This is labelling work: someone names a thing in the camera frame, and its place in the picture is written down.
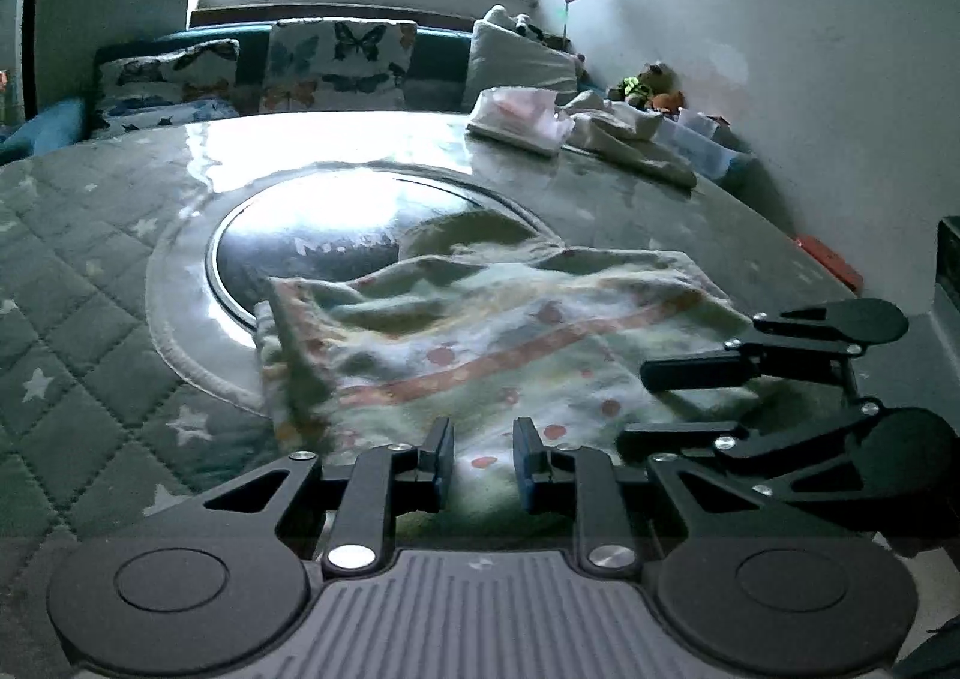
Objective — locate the green and brown plush toy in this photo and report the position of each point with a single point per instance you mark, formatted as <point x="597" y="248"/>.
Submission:
<point x="645" y="87"/>

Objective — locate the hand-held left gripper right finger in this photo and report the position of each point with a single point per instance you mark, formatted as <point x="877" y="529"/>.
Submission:
<point x="527" y="461"/>

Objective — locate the cream cloth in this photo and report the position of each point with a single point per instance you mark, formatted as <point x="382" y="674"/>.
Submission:
<point x="637" y="139"/>

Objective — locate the blue cushioned bench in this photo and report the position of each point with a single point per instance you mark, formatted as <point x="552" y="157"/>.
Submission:
<point x="45" y="132"/>

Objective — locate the grey quilted star table cover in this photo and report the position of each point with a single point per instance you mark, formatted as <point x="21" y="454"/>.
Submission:
<point x="75" y="259"/>

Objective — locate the white pillow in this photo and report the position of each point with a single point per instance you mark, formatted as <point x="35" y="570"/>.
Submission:
<point x="517" y="60"/>

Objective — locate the butterfly print cushion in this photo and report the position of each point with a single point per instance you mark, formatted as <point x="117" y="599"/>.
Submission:
<point x="169" y="75"/>
<point x="337" y="68"/>

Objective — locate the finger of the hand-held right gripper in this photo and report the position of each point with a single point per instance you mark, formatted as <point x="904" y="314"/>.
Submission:
<point x="697" y="371"/>
<point x="675" y="437"/>

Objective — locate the black and white plush toy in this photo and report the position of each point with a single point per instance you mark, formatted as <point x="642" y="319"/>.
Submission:
<point x="525" y="25"/>

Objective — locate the clear plastic storage box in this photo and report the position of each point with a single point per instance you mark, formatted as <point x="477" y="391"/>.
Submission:
<point x="709" y="143"/>

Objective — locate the round glass turntable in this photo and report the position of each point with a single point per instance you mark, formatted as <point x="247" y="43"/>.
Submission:
<point x="322" y="229"/>

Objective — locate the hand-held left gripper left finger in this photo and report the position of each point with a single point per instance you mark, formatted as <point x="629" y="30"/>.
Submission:
<point x="444" y="458"/>

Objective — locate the green patterned garment orange stripe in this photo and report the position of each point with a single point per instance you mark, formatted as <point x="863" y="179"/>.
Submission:
<point x="465" y="334"/>

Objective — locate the plastic bag with cloth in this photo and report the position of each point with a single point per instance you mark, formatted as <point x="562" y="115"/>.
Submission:
<point x="517" y="117"/>

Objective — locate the red plastic stool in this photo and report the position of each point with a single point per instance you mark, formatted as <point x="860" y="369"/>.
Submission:
<point x="829" y="259"/>

